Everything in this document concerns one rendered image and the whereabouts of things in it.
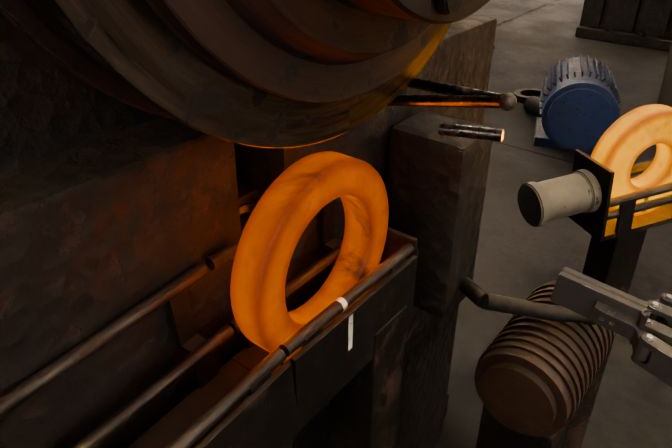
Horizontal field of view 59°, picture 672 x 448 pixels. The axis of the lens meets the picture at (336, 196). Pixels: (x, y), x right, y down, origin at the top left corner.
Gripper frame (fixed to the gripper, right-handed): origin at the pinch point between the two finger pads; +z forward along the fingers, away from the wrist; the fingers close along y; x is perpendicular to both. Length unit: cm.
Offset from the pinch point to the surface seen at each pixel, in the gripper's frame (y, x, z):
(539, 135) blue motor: 198, -74, 66
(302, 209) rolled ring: -15.0, 7.0, 20.2
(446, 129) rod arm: -4.0, 12.2, 14.6
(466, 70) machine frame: 28.3, 5.6, 28.5
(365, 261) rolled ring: -5.8, -3.0, 19.7
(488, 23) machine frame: 33.6, 11.0, 29.0
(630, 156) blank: 34.6, -1.4, 6.3
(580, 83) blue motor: 188, -45, 53
